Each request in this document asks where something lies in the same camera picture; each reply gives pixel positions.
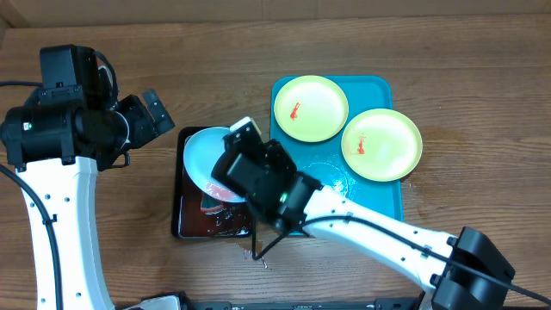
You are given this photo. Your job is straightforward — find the light blue plate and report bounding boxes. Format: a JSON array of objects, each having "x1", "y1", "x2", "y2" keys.
[{"x1": 183, "y1": 127, "x2": 245, "y2": 203}]

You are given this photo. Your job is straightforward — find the orange and green sponge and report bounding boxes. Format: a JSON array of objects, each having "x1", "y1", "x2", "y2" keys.
[{"x1": 200, "y1": 183, "x2": 243, "y2": 214}]

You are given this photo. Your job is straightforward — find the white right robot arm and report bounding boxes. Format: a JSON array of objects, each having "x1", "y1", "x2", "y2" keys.
[{"x1": 212, "y1": 136, "x2": 515, "y2": 309}]

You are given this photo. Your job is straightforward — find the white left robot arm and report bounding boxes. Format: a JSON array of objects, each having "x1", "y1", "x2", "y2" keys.
[{"x1": 1, "y1": 90, "x2": 175, "y2": 309}]

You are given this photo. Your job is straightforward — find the blue plastic tray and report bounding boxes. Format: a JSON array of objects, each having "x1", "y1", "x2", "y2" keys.
[{"x1": 269, "y1": 75, "x2": 404, "y2": 221}]

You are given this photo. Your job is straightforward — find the black water basin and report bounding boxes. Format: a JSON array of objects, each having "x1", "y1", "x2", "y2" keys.
[{"x1": 170, "y1": 127, "x2": 252, "y2": 239}]

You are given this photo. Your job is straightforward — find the yellow plate with red stain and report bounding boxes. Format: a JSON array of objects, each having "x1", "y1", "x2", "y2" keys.
[{"x1": 273, "y1": 75, "x2": 350, "y2": 143}]

